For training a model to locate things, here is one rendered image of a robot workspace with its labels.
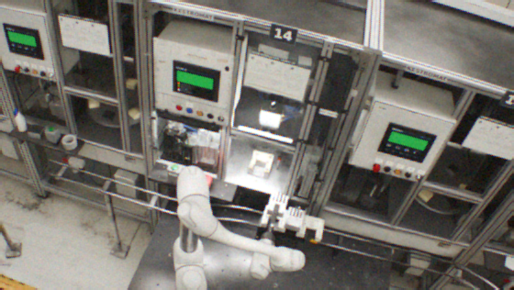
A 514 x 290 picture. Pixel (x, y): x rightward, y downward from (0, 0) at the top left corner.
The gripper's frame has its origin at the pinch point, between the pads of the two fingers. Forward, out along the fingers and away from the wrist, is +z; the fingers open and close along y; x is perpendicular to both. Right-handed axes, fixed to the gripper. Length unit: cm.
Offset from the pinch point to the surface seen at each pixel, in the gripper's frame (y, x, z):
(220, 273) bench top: -34, 21, -31
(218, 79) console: 63, 44, 24
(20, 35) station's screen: 62, 162, 23
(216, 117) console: 37, 44, 23
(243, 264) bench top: -34.3, 9.8, -20.7
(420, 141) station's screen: 59, -60, 23
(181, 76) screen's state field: 60, 63, 23
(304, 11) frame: 93, 12, 55
